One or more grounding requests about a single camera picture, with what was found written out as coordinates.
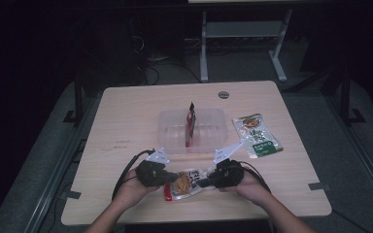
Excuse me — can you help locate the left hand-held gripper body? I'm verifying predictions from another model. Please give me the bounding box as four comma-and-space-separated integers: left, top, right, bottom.
135, 148, 171, 188

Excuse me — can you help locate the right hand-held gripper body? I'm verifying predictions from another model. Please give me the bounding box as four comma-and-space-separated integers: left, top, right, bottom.
208, 142, 245, 189

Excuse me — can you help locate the white orange sauce pouch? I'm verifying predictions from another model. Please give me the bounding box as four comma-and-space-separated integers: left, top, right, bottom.
162, 167, 216, 203

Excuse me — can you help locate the clear plastic container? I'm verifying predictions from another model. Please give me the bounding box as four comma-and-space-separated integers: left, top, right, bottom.
156, 108, 229, 155

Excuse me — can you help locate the red and black snack packet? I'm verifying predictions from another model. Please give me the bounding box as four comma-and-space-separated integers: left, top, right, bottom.
185, 101, 197, 149

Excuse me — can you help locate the person's left hand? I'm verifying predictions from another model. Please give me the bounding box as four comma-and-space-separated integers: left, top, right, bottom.
114, 176, 162, 211

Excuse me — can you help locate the person's right hand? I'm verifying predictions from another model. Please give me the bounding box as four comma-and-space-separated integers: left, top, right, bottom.
219, 170, 274, 208

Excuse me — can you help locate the green and white food packet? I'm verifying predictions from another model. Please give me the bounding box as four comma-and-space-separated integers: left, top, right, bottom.
231, 113, 285, 160

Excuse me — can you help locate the grey tape piece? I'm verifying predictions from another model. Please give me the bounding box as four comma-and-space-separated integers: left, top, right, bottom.
307, 182, 332, 191
59, 189, 83, 201

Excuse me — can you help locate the black metal stand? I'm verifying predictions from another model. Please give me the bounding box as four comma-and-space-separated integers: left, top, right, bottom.
338, 66, 367, 126
62, 72, 85, 124

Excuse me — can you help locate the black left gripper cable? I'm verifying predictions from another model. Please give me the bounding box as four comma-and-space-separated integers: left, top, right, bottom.
111, 149, 156, 202

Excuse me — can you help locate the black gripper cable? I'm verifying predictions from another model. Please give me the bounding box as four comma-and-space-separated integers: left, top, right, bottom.
237, 160, 273, 195
111, 149, 156, 202

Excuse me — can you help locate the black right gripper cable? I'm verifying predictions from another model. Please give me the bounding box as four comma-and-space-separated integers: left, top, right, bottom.
237, 160, 273, 195

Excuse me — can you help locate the black floor cable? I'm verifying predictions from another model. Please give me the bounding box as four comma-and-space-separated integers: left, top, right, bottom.
51, 138, 88, 227
140, 61, 202, 85

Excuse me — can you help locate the white metal desk frame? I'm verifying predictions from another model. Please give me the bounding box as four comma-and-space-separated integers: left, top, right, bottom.
199, 8, 294, 83

